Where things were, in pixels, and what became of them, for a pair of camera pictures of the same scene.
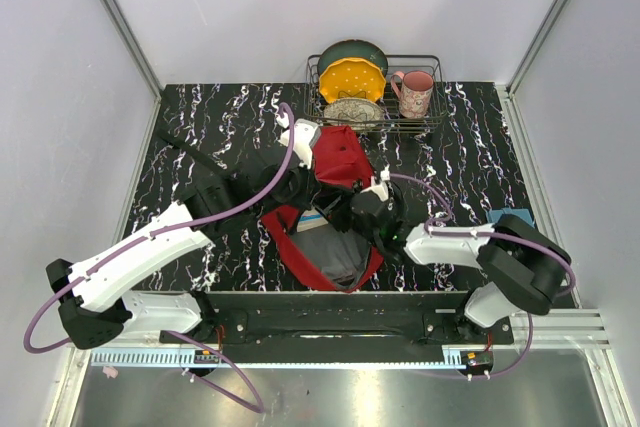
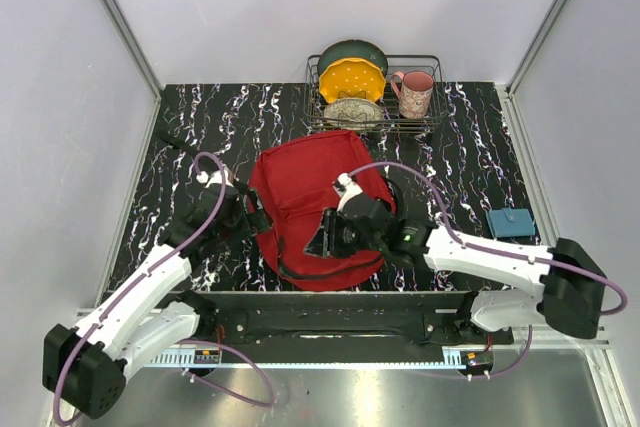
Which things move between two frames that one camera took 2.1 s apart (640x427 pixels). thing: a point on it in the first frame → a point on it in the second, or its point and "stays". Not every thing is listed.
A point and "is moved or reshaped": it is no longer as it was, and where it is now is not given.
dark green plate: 353,49 stays
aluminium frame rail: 117,16 stays
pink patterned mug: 416,91 stays
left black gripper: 311,187 → 258,221
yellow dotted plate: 349,77 stays
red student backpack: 330,253 is moved or reshaped
